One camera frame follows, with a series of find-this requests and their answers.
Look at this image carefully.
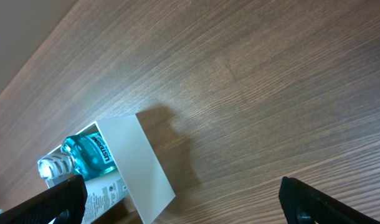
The white cream tube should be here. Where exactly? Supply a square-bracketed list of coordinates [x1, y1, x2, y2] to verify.
[82, 170, 128, 224]

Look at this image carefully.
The teal mouthwash bottle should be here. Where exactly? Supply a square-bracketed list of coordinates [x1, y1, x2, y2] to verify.
[38, 132, 116, 181]

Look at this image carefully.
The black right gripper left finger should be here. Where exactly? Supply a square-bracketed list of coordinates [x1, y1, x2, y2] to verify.
[0, 175, 87, 224]

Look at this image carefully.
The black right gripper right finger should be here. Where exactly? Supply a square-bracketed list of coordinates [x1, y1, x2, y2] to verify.
[278, 177, 380, 224]

